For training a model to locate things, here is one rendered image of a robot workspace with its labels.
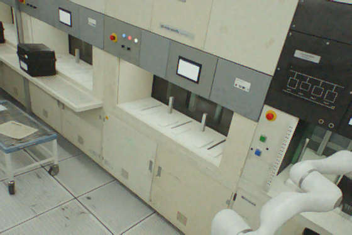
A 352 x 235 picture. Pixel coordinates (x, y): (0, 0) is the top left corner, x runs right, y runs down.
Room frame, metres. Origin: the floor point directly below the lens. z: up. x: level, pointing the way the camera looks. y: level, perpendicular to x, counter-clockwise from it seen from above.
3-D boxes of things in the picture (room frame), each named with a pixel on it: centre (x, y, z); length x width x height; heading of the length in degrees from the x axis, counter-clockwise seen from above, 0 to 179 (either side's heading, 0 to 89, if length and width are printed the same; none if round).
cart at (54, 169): (2.26, 1.73, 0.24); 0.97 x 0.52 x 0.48; 59
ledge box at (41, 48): (2.76, 1.73, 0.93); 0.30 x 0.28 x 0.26; 53
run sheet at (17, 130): (2.14, 1.59, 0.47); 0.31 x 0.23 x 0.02; 78
